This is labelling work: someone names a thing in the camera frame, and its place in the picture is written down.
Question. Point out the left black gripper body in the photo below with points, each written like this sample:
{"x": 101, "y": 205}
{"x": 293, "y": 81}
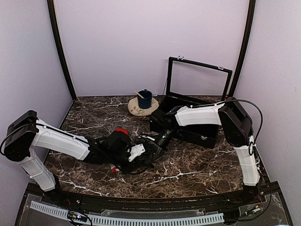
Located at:
{"x": 114, "y": 158}

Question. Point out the red Santa Christmas sock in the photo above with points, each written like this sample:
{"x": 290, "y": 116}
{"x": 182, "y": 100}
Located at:
{"x": 120, "y": 146}

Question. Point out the black frame post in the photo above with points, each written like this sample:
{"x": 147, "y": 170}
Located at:
{"x": 59, "y": 48}
{"x": 244, "y": 45}

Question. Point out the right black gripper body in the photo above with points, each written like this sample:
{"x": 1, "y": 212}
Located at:
{"x": 161, "y": 147}

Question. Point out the left black frame post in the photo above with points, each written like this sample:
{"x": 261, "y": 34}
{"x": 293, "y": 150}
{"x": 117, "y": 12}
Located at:
{"x": 59, "y": 48}

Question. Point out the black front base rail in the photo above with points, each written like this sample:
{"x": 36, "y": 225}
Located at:
{"x": 156, "y": 192}

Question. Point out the black compartment box glass lid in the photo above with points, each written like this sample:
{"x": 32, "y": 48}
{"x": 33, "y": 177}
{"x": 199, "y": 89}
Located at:
{"x": 192, "y": 83}

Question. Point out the right black frame post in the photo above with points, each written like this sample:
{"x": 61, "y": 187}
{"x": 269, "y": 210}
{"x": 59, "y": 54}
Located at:
{"x": 244, "y": 45}

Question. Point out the white slotted cable duct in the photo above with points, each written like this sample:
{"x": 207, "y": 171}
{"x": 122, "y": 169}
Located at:
{"x": 127, "y": 218}

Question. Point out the blue ceramic cup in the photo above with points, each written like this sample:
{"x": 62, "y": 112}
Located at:
{"x": 146, "y": 102}

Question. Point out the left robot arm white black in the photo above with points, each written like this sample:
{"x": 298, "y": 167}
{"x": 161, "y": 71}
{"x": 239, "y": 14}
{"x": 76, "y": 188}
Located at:
{"x": 28, "y": 131}

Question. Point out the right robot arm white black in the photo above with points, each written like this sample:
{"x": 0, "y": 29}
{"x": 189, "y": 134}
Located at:
{"x": 237, "y": 128}

